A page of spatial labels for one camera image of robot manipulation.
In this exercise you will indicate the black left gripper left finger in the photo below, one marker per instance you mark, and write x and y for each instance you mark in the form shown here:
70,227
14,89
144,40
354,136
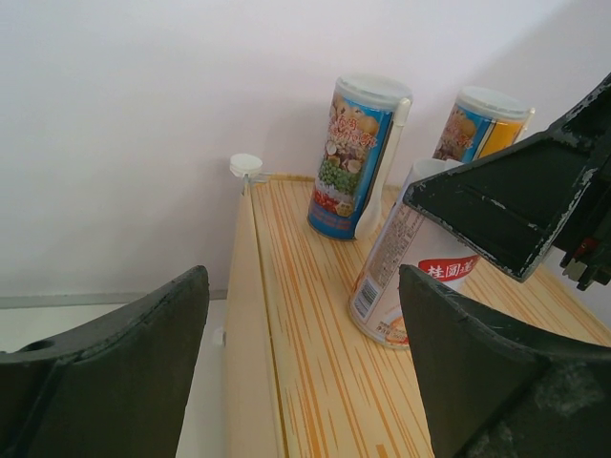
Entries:
117,386

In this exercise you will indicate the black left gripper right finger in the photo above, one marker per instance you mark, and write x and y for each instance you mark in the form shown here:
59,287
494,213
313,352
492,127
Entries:
494,386

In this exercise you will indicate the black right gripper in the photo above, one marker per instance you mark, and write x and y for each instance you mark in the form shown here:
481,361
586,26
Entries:
551,189

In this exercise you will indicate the blue yellow can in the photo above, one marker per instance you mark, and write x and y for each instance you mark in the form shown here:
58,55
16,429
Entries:
482,122

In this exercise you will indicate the white red label can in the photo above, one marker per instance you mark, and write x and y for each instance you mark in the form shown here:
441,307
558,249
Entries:
407,237

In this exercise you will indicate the blue can with spoon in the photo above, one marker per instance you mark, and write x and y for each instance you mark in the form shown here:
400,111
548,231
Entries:
359,121

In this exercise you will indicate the wooden cabinet box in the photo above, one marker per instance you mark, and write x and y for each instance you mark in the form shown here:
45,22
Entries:
303,380

